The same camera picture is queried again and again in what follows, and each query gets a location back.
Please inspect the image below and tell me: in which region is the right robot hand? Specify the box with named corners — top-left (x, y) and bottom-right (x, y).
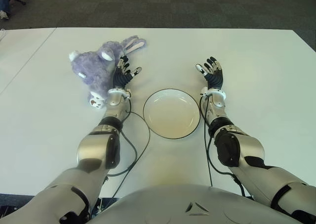
top-left (195, 56), bottom-right (225, 89)

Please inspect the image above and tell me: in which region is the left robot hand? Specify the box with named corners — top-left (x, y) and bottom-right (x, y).
top-left (112, 55), bottom-right (143, 90)

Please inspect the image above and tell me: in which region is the purple plush bunny doll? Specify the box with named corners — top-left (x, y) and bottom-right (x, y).
top-left (68, 35), bottom-right (148, 110)

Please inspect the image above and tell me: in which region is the white plate black rim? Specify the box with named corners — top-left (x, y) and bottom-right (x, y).
top-left (143, 89), bottom-right (201, 139)

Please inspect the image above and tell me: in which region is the grey robot torso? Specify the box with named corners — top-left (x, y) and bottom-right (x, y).
top-left (86, 183), bottom-right (304, 224)

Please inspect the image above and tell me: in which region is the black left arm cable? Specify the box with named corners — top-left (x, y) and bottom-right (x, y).
top-left (106, 96), bottom-right (151, 199)

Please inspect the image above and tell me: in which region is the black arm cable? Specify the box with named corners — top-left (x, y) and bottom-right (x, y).
top-left (106, 96), bottom-right (151, 199)
top-left (199, 95), bottom-right (247, 199)

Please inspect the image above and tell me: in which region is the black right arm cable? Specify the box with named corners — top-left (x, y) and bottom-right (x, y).
top-left (199, 95), bottom-right (247, 199)

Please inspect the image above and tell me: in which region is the metal frame under table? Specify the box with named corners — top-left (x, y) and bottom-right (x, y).
top-left (91, 197), bottom-right (117, 215)

